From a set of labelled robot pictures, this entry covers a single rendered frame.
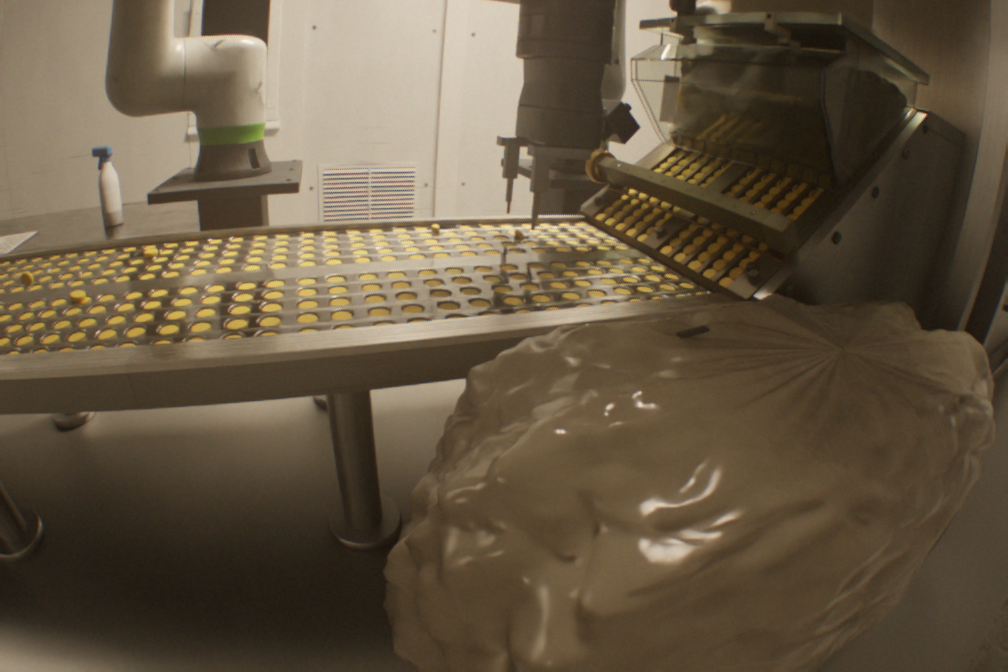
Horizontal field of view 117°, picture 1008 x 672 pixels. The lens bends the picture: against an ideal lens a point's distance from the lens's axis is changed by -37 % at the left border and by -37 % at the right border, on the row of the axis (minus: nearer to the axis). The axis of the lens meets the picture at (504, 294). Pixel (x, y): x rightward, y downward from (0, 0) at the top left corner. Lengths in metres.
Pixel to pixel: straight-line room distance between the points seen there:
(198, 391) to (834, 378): 0.27
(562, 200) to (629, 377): 0.86
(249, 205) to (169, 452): 0.55
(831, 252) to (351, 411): 0.33
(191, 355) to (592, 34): 0.32
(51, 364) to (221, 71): 0.68
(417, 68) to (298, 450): 2.45
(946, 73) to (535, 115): 0.47
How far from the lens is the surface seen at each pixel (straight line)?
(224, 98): 0.88
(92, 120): 2.90
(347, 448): 0.28
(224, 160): 0.88
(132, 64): 0.85
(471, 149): 2.82
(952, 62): 0.64
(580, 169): 1.01
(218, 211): 0.91
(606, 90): 0.86
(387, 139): 2.70
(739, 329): 0.23
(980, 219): 0.50
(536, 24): 0.37
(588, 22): 0.37
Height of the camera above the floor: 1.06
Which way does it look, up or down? 23 degrees down
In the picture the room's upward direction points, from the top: 5 degrees clockwise
